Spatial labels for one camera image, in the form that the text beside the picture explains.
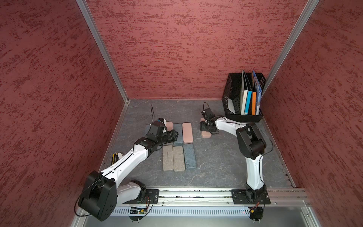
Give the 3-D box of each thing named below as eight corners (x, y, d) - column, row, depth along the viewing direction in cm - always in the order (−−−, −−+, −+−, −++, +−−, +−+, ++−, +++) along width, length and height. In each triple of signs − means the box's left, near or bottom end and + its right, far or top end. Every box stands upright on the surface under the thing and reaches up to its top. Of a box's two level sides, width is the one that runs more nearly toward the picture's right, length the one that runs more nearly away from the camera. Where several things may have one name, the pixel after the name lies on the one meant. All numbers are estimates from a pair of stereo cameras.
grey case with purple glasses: (185, 168, 85) (185, 167, 83) (183, 146, 95) (183, 144, 93) (196, 167, 86) (196, 166, 83) (193, 145, 95) (193, 143, 93)
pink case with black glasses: (183, 144, 96) (183, 142, 94) (182, 124, 106) (182, 123, 104) (193, 143, 96) (193, 141, 94) (191, 124, 107) (191, 122, 105)
